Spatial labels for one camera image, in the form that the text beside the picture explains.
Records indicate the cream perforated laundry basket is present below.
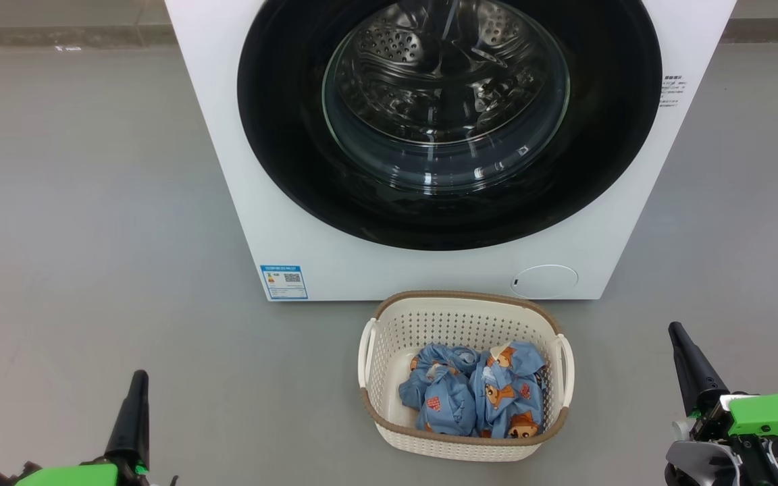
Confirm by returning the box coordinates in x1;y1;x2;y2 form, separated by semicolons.
358;290;575;462

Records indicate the blue cartoon print garment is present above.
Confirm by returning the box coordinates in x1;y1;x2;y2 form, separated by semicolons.
399;343;481;436
469;340;549;439

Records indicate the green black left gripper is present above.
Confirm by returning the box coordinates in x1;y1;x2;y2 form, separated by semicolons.
0;370;160;486

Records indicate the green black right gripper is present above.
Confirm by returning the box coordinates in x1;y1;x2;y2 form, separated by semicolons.
669;322;778;486

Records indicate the white front-load washing machine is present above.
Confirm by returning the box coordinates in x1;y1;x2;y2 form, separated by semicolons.
165;0;737;302

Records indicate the round white filter cover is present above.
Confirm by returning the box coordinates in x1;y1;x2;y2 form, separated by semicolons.
511;265;579;299

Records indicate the blue energy label sticker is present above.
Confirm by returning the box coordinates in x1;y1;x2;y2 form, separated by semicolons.
260;265;309;300

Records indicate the black glass washing machine door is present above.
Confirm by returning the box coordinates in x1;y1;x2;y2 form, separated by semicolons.
237;0;663;252

